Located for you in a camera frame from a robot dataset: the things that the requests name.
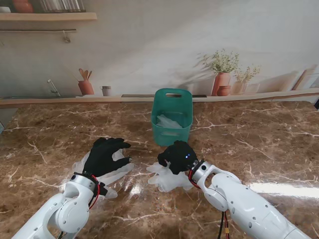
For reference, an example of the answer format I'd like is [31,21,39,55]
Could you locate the red black arm cables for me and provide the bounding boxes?
[58,174,101,239]
[188,169,231,239]

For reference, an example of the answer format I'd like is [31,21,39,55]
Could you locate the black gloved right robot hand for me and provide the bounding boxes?
[157,140,199,175]

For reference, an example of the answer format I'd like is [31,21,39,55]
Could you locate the red black right arm cables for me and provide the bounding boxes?
[188,169,231,239]

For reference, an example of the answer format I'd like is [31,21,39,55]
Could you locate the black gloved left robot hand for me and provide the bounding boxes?
[81,137,133,178]

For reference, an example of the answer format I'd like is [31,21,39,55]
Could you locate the red black left arm cables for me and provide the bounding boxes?
[58,174,101,239]

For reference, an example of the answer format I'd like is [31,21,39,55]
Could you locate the green plastic basket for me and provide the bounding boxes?
[151,88,194,147]

